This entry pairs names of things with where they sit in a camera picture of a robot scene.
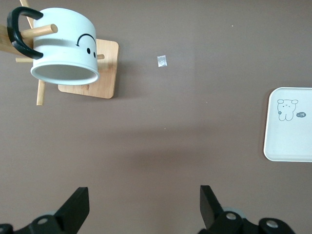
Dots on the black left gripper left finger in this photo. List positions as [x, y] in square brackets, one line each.
[73, 209]

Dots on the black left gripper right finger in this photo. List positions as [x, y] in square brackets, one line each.
[209, 209]

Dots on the white tray with bear print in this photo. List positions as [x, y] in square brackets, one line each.
[287, 141]

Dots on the wooden mug rack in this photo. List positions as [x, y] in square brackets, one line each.
[107, 73]

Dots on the small clear tape piece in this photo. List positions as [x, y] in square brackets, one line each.
[162, 61]

